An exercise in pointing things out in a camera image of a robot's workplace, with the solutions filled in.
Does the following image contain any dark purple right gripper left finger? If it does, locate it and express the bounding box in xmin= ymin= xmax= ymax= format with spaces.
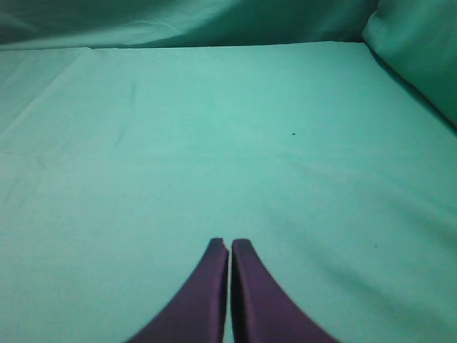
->
xmin=129 ymin=238 xmax=229 ymax=343

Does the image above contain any green table cloth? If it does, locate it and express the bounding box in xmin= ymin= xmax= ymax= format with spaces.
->
xmin=1 ymin=42 xmax=456 ymax=342

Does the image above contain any green backdrop cloth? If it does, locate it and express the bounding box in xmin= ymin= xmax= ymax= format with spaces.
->
xmin=1 ymin=1 xmax=456 ymax=123

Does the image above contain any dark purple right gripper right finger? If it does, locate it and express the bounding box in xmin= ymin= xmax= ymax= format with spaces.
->
xmin=231 ymin=239 xmax=336 ymax=343

